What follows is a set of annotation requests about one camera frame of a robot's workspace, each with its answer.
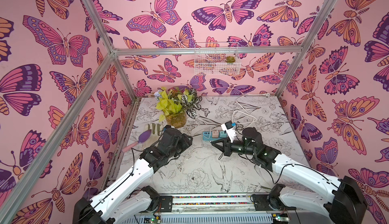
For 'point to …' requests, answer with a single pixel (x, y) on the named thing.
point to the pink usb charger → (215, 135)
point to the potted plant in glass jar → (176, 103)
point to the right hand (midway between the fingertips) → (213, 142)
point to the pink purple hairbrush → (143, 137)
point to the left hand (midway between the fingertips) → (192, 139)
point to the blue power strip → (207, 136)
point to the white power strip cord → (267, 95)
